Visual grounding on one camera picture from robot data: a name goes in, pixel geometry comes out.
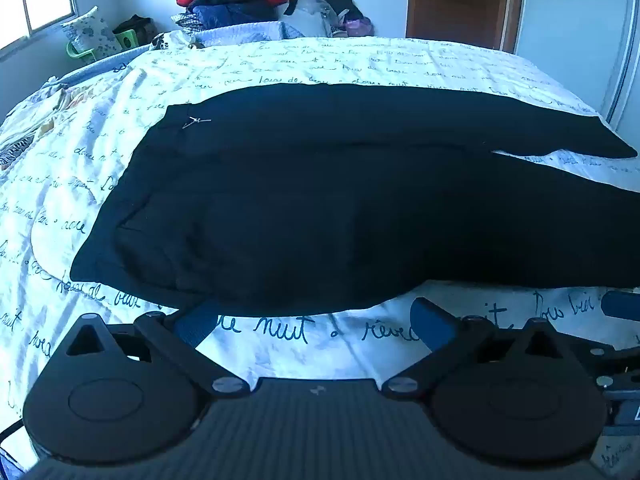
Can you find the black bag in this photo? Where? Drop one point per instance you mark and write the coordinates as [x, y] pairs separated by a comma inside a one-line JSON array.
[[136, 27]]

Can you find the floral pillow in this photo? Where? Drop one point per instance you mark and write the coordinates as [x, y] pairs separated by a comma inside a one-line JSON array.
[[90, 35]]

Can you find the green plastic chair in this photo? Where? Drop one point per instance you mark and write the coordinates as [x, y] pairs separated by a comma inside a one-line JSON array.
[[127, 39]]

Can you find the patterned crumpled cloth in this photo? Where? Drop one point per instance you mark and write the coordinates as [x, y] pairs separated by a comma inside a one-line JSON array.
[[170, 40]]

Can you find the navy quilted jacket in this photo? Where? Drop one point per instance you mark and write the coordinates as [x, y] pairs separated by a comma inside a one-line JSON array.
[[230, 16]]

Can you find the white script-printed bedspread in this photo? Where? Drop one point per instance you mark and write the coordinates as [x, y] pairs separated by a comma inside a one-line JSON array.
[[350, 60]]

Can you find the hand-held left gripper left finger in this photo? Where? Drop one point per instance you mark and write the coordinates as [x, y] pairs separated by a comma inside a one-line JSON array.
[[195, 324]]

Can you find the white wardrobe door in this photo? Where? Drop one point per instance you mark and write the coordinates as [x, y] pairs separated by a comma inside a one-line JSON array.
[[575, 35]]

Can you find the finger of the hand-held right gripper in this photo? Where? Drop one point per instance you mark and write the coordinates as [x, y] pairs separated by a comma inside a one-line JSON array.
[[622, 304], [612, 362]]

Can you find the black garment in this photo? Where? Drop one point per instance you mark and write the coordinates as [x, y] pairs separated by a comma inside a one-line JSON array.
[[340, 1]]

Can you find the black pants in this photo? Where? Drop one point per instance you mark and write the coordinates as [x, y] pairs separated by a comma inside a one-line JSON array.
[[325, 185]]

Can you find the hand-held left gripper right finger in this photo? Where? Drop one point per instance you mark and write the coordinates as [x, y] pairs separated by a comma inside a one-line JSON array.
[[431, 319]]

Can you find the floral yellow cloth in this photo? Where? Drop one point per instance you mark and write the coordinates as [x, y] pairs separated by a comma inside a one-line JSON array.
[[25, 125]]

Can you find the pink cloth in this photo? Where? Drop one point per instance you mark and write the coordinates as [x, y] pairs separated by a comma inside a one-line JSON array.
[[359, 27]]

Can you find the blue quilted mattress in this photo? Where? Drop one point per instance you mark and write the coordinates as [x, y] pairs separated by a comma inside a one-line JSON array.
[[240, 32]]

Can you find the wooden door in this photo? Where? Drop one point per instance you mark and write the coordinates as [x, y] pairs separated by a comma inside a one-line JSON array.
[[455, 2]]

